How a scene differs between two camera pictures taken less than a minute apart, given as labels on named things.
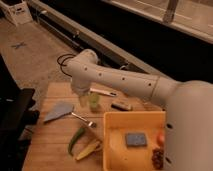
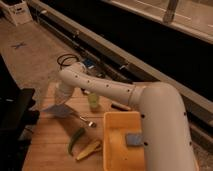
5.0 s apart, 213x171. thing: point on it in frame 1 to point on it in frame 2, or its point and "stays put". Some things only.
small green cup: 94,100 stays put
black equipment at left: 16,119 stays put
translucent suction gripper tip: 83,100 to 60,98
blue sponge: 136,139 stays put
